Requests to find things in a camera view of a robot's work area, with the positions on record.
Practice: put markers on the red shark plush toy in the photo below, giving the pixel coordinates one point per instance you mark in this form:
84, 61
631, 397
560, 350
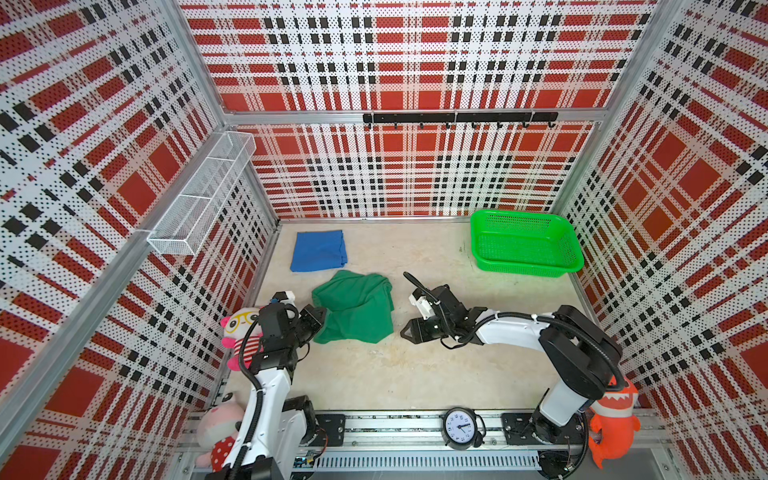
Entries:
613, 425

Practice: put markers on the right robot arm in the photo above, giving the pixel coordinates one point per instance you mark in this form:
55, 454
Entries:
585, 358

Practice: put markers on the aluminium front rail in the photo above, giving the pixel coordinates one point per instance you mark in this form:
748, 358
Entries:
408, 444

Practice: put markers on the white wire mesh shelf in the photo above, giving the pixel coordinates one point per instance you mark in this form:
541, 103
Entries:
186, 223

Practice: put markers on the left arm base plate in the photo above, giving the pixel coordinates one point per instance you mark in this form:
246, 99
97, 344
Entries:
327, 430

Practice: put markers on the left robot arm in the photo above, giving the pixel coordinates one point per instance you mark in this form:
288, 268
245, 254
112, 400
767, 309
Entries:
274, 426

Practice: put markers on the green plastic basket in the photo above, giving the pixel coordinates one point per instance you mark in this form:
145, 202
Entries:
524, 243

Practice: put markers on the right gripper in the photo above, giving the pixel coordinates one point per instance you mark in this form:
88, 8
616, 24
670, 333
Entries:
417, 330

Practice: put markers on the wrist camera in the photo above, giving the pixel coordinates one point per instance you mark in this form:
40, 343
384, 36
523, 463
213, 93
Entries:
287, 297
423, 306

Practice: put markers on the pink plush with yellow glasses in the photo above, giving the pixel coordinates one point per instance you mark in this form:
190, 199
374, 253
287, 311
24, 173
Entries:
235, 328

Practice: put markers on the small black analog clock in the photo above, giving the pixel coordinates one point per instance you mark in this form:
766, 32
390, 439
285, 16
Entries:
462, 428

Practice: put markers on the pink plush with strawberry dress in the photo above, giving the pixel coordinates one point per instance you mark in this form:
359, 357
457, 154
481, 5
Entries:
217, 431

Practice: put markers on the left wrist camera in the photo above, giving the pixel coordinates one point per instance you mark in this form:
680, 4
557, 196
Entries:
287, 297

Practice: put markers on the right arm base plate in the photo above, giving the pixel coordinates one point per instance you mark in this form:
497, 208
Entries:
521, 428

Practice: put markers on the black hook rail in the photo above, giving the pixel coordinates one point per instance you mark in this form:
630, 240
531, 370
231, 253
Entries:
523, 118

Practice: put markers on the green tank top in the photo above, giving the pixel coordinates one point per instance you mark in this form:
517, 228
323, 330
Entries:
359, 307

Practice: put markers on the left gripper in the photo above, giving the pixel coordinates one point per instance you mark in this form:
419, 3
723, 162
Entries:
316, 323

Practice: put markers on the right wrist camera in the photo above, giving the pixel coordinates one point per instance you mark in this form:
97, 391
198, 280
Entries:
423, 306

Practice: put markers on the blue tank top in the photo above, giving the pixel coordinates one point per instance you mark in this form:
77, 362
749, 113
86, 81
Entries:
319, 251

